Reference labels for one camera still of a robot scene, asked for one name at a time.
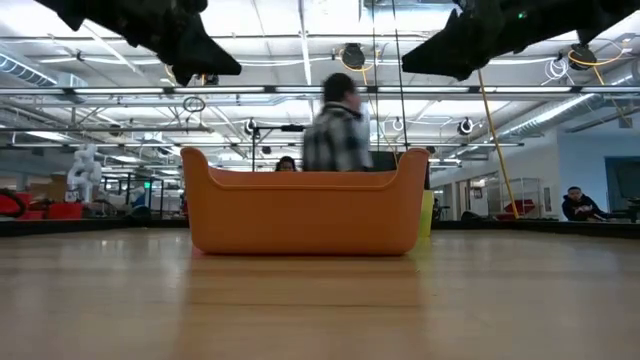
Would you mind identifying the seated person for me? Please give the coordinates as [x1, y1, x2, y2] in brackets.
[560, 185, 614, 223]

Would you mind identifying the yellow plastic bin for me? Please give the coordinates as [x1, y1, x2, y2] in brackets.
[418, 189, 435, 238]

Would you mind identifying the black cable loop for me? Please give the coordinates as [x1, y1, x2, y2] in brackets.
[182, 95, 207, 114]

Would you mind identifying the red object with black hose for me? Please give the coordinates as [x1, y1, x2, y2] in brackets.
[0, 188, 46, 222]

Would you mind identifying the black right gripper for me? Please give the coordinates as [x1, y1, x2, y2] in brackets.
[401, 0, 640, 83]

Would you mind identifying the red and white sign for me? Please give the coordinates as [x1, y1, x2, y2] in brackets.
[503, 198, 537, 217]

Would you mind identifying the red storage box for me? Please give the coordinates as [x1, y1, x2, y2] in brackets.
[47, 202, 85, 221]

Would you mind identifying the white coiled cable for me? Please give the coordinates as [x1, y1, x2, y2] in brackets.
[542, 57, 574, 86]

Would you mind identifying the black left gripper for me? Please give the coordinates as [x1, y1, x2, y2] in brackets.
[33, 0, 243, 87]

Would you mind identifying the walking person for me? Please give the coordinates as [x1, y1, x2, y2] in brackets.
[301, 72, 375, 173]

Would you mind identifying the orange plastic bin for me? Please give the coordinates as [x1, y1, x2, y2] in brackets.
[179, 146, 432, 257]

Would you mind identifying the black monitor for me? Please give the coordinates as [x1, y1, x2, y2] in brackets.
[372, 150, 401, 174]

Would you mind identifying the black camera stand frame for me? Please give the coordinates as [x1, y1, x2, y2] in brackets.
[249, 123, 307, 174]

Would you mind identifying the silver ventilation duct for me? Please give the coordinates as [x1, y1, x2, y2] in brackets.
[499, 92, 601, 139]
[0, 52, 89, 89]

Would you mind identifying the black aluminium table frame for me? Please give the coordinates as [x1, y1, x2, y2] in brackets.
[0, 218, 640, 240]

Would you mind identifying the dark teal door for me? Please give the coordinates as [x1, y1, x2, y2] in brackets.
[603, 155, 640, 201]

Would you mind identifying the yellow hanging cable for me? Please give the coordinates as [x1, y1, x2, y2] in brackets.
[476, 68, 521, 220]

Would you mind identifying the brown cardboard box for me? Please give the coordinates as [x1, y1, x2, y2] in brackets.
[29, 173, 71, 204]

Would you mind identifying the black hanging cable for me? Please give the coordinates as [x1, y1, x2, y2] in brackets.
[390, 0, 411, 151]

